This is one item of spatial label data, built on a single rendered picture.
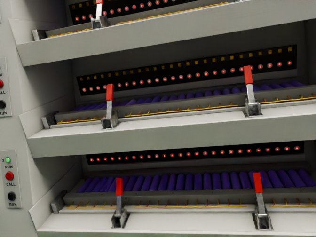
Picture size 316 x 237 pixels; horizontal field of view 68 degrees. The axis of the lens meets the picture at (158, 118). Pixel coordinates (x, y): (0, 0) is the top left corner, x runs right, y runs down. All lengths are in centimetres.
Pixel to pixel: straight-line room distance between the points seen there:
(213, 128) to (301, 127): 14
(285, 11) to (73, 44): 38
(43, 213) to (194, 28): 49
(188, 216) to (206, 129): 18
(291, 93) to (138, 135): 29
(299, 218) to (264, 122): 18
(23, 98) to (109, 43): 22
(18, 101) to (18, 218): 25
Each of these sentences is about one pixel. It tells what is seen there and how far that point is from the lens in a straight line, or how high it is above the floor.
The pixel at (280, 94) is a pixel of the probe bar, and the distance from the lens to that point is 49.
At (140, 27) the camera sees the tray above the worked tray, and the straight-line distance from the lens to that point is 45.
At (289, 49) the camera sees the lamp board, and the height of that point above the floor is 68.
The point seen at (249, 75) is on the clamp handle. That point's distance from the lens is 45.
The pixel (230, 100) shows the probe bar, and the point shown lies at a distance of 48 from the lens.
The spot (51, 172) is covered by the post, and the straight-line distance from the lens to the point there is 62.
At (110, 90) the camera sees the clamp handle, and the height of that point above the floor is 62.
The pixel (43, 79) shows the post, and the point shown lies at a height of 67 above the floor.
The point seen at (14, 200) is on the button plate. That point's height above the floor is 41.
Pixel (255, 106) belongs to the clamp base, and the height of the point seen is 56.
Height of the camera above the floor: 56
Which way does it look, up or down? 1 degrees down
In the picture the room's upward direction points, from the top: 6 degrees counter-clockwise
